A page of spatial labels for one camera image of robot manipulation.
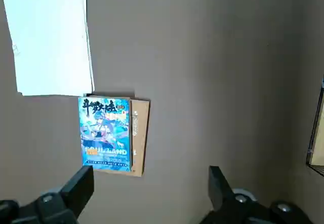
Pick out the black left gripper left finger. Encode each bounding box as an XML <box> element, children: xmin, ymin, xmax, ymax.
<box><xmin>0</xmin><ymin>165</ymin><xmax>95</xmax><ymax>224</ymax></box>

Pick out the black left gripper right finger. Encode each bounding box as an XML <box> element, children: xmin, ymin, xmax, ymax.
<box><xmin>199</xmin><ymin>165</ymin><xmax>314</xmax><ymax>224</ymax></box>

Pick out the blue illustrated paperback book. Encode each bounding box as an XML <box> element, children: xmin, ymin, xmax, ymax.
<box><xmin>77</xmin><ymin>96</ymin><xmax>133</xmax><ymax>173</ymax></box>

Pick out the brown paperback book green print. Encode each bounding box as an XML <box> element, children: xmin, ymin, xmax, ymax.
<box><xmin>92</xmin><ymin>97</ymin><xmax>152</xmax><ymax>178</ymax></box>

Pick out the white clipboard with paper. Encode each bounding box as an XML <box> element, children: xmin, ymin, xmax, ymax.
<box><xmin>0</xmin><ymin>0</ymin><xmax>96</xmax><ymax>97</ymax></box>

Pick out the black wire wooden shelf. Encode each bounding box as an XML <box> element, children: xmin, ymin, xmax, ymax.
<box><xmin>305</xmin><ymin>74</ymin><xmax>324</xmax><ymax>177</ymax></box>

